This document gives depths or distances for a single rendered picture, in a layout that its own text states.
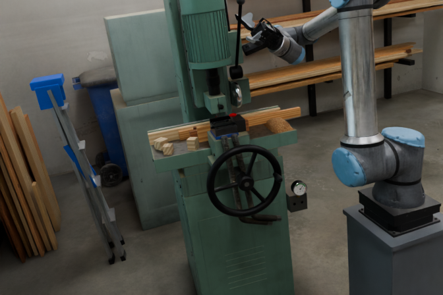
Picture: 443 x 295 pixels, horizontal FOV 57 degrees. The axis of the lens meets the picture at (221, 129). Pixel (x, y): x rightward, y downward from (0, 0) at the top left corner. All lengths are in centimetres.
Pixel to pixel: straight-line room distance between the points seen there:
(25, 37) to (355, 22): 311
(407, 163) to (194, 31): 93
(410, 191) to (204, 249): 86
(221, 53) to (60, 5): 252
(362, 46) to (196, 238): 101
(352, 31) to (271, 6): 297
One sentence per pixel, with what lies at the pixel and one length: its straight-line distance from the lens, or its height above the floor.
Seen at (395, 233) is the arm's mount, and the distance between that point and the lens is 169.
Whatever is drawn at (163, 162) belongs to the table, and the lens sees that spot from 163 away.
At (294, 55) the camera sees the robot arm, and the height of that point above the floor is 118.
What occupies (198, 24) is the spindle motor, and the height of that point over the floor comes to 138.
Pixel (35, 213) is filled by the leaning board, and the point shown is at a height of 29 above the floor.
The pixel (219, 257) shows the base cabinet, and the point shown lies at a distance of 188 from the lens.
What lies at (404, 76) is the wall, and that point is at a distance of 542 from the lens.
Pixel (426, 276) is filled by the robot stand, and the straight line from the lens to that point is 186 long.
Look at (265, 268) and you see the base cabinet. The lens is 199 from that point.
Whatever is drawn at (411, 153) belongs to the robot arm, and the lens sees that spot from 162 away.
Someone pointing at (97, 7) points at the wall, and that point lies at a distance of 398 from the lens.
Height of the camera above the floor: 150
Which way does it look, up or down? 19 degrees down
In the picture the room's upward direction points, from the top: 8 degrees counter-clockwise
